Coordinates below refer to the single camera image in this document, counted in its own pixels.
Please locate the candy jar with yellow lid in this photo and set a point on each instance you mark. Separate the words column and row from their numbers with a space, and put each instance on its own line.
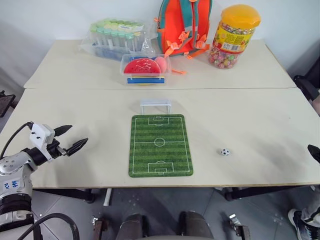
column 232, row 37

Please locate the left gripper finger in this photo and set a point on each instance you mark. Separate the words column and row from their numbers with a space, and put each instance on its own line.
column 76, row 146
column 62, row 129

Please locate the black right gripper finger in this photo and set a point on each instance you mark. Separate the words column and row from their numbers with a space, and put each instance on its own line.
column 315, row 152

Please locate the green soccer field mat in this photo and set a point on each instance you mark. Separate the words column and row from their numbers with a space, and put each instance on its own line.
column 160, row 147

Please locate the grey trouser leg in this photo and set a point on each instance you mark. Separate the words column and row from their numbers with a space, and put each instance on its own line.
column 312, row 210

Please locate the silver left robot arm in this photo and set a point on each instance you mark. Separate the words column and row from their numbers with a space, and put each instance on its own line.
column 15, row 165

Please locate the red watermelon slice toy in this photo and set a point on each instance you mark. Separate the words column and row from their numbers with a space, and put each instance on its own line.
column 142, row 67

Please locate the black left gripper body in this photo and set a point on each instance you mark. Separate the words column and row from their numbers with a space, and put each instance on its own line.
column 53, row 150

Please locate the black chair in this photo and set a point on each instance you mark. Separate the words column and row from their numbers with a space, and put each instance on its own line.
column 308, row 86

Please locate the tiny soccer ball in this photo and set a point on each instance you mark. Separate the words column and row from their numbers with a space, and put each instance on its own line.
column 225, row 152

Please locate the white table leg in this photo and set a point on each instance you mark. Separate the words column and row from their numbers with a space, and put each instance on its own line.
column 108, row 197

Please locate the orange teal backpack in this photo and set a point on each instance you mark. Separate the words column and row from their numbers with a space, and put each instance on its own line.
column 185, row 25

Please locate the black framed object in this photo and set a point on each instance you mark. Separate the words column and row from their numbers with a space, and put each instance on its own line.
column 5, row 102

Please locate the dark rounded shape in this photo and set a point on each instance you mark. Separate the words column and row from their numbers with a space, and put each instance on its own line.
column 196, row 223
column 133, row 226

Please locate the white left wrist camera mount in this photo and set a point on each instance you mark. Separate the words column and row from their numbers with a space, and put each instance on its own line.
column 40, row 133

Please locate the small white toy goal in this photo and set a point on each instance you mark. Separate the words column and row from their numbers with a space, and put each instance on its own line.
column 155, row 102

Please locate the black table base bar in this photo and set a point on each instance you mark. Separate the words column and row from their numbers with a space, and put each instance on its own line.
column 70, row 193
column 262, row 192

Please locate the rusty caster wheel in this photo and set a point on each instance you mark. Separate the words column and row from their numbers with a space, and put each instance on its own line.
column 240, row 227
column 100, row 226

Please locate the black white sneaker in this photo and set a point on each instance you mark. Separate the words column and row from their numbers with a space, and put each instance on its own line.
column 298, row 222

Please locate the clear plastic storage box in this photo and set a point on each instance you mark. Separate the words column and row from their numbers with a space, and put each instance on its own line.
column 125, row 75

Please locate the clear bag of test tubes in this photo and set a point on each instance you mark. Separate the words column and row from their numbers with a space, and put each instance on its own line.
column 115, row 37

